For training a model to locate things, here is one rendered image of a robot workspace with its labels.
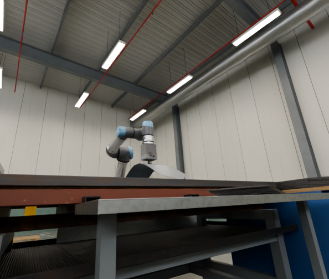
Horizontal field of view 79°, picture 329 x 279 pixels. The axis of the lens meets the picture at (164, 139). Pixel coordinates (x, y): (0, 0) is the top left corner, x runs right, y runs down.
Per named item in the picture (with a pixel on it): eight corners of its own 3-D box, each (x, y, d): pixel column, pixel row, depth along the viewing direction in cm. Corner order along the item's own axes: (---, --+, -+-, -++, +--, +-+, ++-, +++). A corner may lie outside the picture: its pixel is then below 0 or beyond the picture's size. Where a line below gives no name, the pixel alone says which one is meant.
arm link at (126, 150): (104, 196, 191) (116, 143, 177) (120, 195, 198) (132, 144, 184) (107, 203, 181) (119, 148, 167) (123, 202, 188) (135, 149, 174)
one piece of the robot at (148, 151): (147, 135, 129) (148, 160, 123) (158, 138, 134) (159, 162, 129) (139, 140, 136) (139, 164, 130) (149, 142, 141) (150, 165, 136)
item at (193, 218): (211, 253, 185) (206, 212, 197) (51, 290, 117) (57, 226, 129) (207, 252, 189) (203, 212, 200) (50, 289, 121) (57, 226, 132)
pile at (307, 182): (353, 186, 137) (350, 177, 139) (328, 185, 116) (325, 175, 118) (250, 195, 200) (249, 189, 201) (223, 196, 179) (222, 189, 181)
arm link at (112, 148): (101, 146, 175) (119, 121, 136) (114, 148, 180) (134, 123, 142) (101, 159, 170) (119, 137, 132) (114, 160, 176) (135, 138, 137)
